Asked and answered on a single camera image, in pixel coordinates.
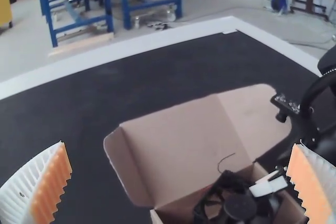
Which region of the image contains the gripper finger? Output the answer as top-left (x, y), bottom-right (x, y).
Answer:
top-left (0, 140), bottom-right (74, 224)

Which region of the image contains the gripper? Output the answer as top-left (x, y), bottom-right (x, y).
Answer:
top-left (248, 108), bottom-right (336, 224)

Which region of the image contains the black square fan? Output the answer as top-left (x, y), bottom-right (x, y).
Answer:
top-left (193, 152), bottom-right (288, 224)

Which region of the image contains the cardboard box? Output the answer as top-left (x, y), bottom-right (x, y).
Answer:
top-left (103, 83), bottom-right (309, 224)

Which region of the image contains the black mat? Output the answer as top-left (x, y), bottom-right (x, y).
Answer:
top-left (0, 30), bottom-right (322, 224)

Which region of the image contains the wooden plank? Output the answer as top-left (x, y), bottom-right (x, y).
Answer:
top-left (48, 33), bottom-right (116, 57)

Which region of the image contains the yellow cabinet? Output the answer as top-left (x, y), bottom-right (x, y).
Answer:
top-left (0, 0), bottom-right (14, 29)

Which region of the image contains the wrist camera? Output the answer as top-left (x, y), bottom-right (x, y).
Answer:
top-left (270, 92), bottom-right (301, 123)

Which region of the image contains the black cable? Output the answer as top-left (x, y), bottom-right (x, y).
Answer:
top-left (300, 73), bottom-right (336, 116)

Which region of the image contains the blue metal frame table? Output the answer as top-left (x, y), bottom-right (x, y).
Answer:
top-left (119, 0), bottom-right (183, 30)
top-left (36, 0), bottom-right (116, 48)

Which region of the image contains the blue cable reel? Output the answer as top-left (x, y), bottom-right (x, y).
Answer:
top-left (270, 0), bottom-right (291, 16)

